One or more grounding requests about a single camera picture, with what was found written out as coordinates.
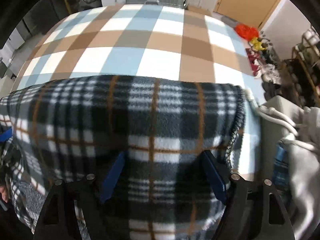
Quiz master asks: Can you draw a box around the plaid fleece knit cardigan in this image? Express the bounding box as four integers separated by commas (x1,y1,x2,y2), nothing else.
1,75,245,239

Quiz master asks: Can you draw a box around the shoe rack with shoes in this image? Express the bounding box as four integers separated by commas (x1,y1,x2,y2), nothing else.
261,26,319,108

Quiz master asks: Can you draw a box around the orange plastic bag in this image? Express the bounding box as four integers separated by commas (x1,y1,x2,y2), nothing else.
234,23,259,41

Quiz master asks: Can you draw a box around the grey hoodie sweatshirt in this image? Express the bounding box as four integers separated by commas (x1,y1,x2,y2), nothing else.
245,89,319,239

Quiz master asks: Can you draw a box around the wooden door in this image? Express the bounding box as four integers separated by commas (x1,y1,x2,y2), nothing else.
216,0,280,30

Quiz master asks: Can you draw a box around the blue plaid shirt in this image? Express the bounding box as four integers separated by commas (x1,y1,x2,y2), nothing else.
272,141,290,195

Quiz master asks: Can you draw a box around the person left hand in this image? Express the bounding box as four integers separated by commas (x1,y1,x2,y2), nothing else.
0,185,9,203

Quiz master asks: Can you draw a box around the checked bed sheet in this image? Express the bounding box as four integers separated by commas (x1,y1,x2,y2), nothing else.
11,3,266,178

